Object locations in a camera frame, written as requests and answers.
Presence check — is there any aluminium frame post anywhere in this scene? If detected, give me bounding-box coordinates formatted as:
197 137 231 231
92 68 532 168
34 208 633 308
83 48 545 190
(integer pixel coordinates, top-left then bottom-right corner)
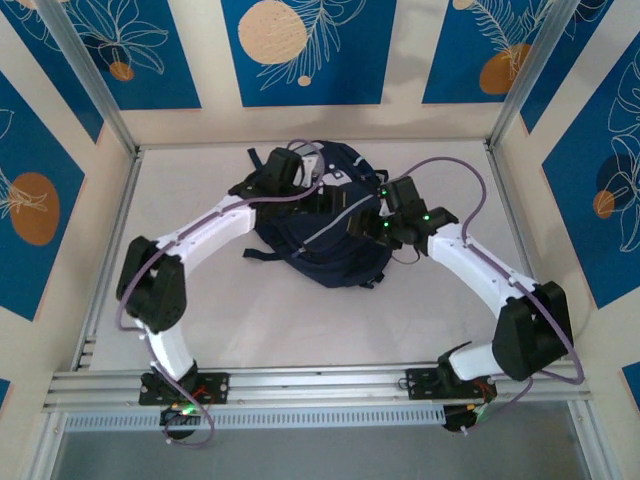
36 0 140 157
486 0 582 152

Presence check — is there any navy blue student backpack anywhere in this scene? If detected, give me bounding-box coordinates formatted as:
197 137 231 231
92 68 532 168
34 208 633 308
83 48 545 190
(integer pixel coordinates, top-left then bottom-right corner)
243 141 394 290

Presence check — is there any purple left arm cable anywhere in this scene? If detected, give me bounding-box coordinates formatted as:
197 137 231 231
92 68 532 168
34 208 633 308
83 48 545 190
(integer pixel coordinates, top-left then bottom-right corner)
115 138 327 447

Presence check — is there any black connector block with LED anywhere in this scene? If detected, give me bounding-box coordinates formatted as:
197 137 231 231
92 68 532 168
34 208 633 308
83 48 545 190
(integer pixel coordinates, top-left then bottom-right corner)
441 401 492 436
159 403 204 443

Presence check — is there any grey slotted cable duct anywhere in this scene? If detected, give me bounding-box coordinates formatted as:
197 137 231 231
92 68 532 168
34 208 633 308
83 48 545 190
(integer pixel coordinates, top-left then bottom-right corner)
62 405 447 433

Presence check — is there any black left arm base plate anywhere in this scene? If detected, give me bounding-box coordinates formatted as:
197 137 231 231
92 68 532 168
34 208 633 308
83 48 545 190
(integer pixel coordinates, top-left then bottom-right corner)
138 370 232 407

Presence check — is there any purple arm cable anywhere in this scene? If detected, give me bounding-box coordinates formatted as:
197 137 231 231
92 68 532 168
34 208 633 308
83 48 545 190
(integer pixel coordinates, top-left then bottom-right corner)
396 155 587 434
115 138 327 447

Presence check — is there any aluminium mounting rail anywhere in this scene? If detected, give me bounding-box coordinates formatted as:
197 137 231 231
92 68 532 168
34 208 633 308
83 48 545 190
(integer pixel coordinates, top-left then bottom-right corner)
42 358 599 414

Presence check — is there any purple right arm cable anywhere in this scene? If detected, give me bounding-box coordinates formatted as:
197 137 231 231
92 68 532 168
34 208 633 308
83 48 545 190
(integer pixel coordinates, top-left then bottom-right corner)
396 155 587 434

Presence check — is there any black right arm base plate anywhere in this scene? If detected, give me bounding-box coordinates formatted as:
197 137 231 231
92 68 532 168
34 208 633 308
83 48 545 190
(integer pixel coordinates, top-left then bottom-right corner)
405 366 499 402

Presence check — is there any blue floral wall panel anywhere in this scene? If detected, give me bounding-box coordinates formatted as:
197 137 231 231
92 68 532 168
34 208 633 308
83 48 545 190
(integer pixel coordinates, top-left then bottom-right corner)
63 0 203 112
221 0 398 108
0 71 87 322
421 0 569 105
541 29 640 310

